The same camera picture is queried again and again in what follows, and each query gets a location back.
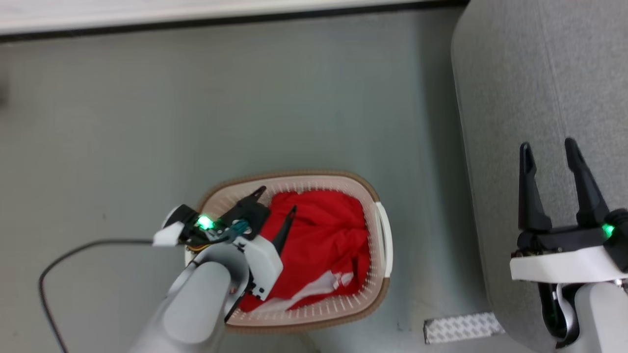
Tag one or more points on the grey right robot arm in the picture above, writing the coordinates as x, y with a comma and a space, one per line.
603, 318

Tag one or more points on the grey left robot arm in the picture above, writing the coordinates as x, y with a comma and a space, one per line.
196, 304

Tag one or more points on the black and white baseboard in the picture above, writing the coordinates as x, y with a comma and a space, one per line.
196, 22

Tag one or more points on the white patterned floor strip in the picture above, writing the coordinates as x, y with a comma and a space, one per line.
461, 328

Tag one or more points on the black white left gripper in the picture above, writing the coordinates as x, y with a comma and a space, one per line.
265, 260

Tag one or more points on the cream perforated laundry basket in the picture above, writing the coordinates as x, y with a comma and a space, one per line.
378, 294

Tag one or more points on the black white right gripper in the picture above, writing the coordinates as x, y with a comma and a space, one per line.
564, 262

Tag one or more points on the red and white garment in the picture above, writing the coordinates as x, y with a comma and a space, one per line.
324, 235

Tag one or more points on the grey fabric sofa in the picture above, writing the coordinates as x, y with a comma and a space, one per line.
539, 73

